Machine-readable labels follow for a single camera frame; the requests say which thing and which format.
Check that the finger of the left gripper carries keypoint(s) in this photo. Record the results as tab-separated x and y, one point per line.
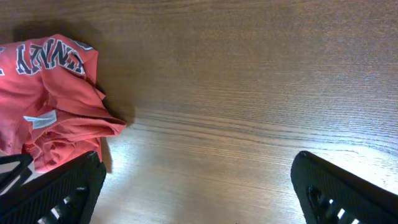
15	171

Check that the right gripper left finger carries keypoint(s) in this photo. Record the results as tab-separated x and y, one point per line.
66	194

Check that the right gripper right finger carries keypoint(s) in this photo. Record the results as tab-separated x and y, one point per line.
330	194

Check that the red soccer print t-shirt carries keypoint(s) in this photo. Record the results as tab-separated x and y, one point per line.
51	108

